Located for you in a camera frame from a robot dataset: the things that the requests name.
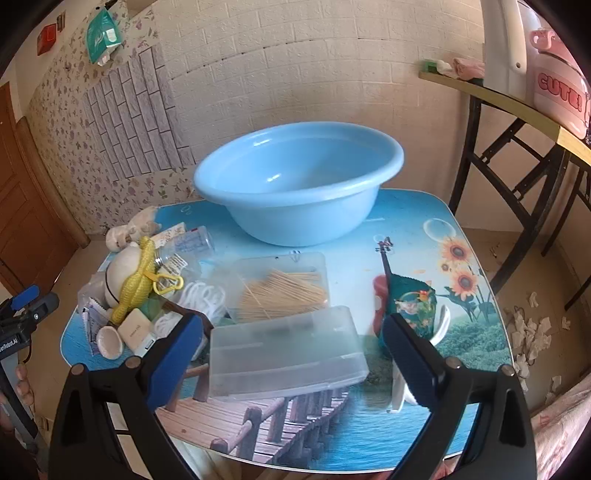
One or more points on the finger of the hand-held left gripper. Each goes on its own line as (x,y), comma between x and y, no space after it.
(25,297)
(46,305)

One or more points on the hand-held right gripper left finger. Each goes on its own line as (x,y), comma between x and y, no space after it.
(178,350)

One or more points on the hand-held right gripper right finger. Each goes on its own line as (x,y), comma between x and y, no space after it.
(411,355)

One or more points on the white charger plug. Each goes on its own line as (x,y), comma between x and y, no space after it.
(136,330)

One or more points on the clear plastic box lid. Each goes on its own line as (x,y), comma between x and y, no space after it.
(286,350)

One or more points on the clear box of toothpicks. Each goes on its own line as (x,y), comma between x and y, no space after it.
(277,290)

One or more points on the light blue plastic basin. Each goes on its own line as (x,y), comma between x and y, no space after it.
(300,217)

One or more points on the person's left hand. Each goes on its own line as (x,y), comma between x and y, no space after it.
(23,383)

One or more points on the white plastic spoon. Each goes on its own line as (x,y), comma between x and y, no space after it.
(442,323)

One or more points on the green printed cup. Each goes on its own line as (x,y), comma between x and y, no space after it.
(411,304)

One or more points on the white shell-shaped cap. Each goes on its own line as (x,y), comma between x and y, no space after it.
(110,344)

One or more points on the yellow plastic clip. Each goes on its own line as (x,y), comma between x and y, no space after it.
(168,282)

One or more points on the white round case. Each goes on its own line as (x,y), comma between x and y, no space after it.
(117,277)

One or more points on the yellow net bag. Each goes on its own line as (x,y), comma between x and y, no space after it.
(134,286)

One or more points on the brown wooden door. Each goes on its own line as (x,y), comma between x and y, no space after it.
(27,207)

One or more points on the clear plastic bottle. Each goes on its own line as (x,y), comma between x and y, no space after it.
(194,242)

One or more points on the scattered paper scraps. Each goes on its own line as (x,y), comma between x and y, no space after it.
(526,332)

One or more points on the small printed carton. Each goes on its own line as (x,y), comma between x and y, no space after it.
(168,233)

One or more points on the beige plush toy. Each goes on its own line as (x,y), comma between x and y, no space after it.
(138,224)

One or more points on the pink patterned blanket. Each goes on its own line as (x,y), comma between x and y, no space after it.
(563,424)

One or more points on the green hanging packet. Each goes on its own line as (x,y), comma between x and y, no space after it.
(101,37)

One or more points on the folding table with black legs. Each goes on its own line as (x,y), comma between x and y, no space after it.
(489,94)

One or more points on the white crumpled tissue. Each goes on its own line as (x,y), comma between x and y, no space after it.
(445,68)

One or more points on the green sponge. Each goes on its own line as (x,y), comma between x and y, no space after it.
(431,66)

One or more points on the pink cloth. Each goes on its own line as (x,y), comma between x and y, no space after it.
(468,68)

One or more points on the pink water bottle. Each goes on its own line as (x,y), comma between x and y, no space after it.
(558,92)

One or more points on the white electric kettle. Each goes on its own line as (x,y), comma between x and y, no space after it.
(501,55)

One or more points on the grey brick wall sticker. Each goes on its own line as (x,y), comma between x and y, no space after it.
(138,115)

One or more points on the red wall alarm box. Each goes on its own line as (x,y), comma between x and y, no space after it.
(46,40)

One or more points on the black wall switch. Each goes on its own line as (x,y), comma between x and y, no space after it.
(62,22)

